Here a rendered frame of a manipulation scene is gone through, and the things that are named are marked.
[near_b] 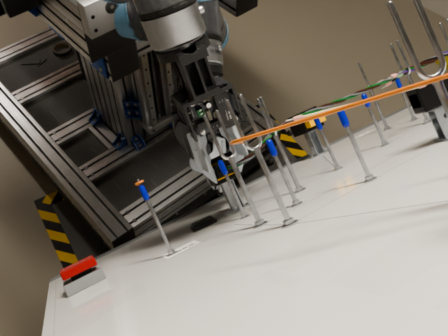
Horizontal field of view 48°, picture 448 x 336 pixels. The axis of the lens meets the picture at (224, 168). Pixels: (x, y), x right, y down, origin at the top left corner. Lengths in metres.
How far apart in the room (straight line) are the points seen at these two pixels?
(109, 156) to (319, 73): 1.26
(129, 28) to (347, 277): 0.80
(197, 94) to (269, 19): 2.48
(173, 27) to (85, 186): 1.41
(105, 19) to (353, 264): 1.01
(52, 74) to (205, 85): 1.88
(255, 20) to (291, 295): 2.82
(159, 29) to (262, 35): 2.36
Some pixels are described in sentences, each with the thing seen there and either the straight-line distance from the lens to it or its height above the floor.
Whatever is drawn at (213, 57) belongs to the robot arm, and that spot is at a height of 1.21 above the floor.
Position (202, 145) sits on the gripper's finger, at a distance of 0.72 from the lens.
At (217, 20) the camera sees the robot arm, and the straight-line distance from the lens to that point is 0.90.
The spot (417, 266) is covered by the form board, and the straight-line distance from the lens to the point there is 0.29.
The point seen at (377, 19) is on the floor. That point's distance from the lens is 3.23.
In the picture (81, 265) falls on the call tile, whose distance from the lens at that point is 0.73.
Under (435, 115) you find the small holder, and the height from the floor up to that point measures 1.34.
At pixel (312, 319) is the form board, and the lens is 0.27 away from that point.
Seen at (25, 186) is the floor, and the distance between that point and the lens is 2.36.
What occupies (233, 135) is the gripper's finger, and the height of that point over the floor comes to 1.23.
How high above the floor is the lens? 1.76
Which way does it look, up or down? 51 degrees down
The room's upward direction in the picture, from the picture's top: straight up
